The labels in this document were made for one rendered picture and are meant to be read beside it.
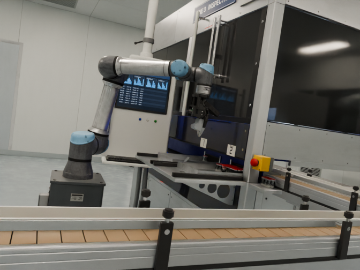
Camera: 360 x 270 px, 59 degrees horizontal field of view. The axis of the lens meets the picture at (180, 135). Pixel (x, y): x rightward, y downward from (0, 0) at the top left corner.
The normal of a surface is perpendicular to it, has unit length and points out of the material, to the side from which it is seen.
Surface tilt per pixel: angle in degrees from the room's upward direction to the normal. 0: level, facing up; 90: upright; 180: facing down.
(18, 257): 90
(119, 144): 90
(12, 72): 90
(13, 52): 90
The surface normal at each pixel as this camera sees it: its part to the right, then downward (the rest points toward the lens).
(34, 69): 0.40, 0.11
